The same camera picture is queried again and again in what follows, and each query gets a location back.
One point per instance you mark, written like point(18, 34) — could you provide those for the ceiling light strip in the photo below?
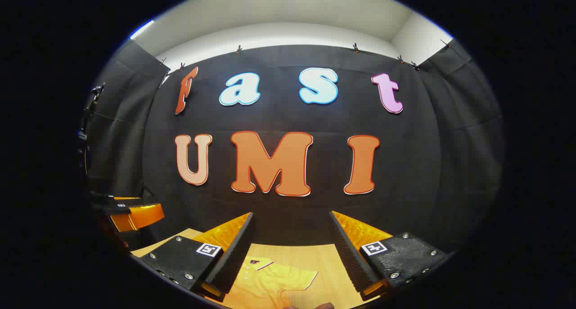
point(141, 29)

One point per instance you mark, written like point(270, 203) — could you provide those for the orange T-shirt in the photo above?
point(279, 282)

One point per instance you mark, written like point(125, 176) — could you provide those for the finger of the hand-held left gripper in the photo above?
point(105, 197)
point(139, 217)

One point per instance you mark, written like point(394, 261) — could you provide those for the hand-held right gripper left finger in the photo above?
point(238, 250)

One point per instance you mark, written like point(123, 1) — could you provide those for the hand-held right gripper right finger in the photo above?
point(348, 250)

